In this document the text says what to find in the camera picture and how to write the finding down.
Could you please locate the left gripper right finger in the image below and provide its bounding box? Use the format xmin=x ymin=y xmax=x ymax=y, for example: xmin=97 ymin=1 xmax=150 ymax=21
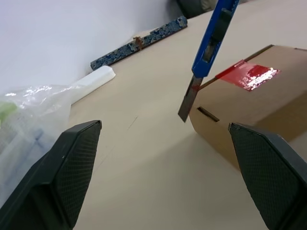
xmin=228 ymin=122 xmax=307 ymax=230

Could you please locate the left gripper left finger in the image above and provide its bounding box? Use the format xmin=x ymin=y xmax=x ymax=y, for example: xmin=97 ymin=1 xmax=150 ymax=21
xmin=0 ymin=119 xmax=103 ymax=230

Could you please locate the white rectangular case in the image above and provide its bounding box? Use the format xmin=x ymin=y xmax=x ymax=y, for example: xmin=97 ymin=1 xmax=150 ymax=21
xmin=71 ymin=66 xmax=117 ymax=106

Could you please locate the clear plastic bag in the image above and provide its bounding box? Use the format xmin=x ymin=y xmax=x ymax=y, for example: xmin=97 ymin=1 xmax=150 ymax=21
xmin=0 ymin=83 xmax=82 ymax=202

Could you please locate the red tape seal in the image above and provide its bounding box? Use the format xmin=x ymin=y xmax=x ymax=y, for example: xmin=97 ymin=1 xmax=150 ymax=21
xmin=215 ymin=60 xmax=281 ymax=92

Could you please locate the blue patterned long pouch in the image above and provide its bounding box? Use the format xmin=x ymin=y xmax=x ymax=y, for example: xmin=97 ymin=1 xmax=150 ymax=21
xmin=90 ymin=16 xmax=188 ymax=71

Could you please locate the brown cardboard box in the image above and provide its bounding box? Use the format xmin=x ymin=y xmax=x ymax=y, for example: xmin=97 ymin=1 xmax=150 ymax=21
xmin=188 ymin=44 xmax=307 ymax=172

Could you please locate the blue utility knife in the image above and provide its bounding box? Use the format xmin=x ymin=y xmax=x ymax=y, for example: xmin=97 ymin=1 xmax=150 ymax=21
xmin=177 ymin=0 xmax=240 ymax=123

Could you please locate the brown cord tie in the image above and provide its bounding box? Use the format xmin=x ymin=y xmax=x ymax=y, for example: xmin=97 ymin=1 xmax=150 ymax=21
xmin=132 ymin=35 xmax=144 ymax=50

